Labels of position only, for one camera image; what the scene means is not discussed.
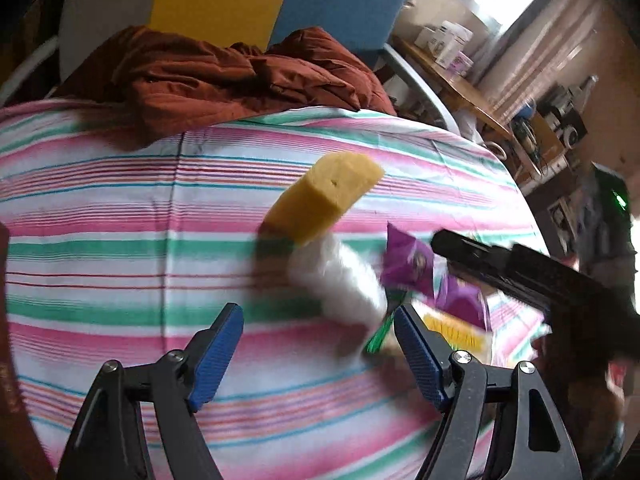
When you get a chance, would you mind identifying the person's right forearm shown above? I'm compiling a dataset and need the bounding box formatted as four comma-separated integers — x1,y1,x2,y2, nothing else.
530,330,626,466

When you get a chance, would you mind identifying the white paper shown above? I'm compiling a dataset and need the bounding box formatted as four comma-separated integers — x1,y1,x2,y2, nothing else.
287,237,388,328

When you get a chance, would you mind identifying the patterned curtain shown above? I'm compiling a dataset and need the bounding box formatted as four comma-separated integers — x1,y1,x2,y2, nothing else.
475,0,601,126

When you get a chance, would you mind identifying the green wrapper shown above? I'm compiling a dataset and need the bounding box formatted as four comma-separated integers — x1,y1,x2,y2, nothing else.
362,287,406,356

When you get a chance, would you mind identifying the cardboard box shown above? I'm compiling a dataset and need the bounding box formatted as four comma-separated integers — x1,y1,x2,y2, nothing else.
527,112,566,161

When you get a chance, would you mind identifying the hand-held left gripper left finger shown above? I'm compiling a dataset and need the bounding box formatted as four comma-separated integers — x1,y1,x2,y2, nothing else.
56,302,246,480

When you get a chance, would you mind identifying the yellow sponge block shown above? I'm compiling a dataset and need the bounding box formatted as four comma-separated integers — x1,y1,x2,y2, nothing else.
262,152,386,247

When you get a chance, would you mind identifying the black speaker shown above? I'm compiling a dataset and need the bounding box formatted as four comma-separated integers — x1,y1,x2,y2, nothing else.
550,110,588,148

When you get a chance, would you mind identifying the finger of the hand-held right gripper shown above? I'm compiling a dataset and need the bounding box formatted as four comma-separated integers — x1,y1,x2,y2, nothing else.
431,229,516,288

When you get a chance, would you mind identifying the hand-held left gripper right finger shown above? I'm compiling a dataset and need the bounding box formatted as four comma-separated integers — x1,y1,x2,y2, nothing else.
393,304,583,480

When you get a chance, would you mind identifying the yellow snack packet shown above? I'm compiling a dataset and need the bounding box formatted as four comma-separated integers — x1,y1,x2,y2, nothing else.
420,310,493,356

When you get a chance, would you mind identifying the striped bedsheet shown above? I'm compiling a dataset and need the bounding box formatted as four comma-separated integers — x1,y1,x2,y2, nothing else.
0,97,553,480

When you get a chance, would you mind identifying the purple snack packet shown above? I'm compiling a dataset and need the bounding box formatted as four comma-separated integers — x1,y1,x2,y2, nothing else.
435,275,493,331
380,222,435,296

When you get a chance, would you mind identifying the wooden desk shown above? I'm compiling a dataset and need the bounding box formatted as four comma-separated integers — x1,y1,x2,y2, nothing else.
395,35,576,196

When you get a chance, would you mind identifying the brown quilted blanket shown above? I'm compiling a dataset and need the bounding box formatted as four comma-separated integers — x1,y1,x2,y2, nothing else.
52,25,398,148

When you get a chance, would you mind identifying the white bed rail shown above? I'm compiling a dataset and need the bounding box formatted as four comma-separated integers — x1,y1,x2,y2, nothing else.
382,42,458,131
0,35,61,106

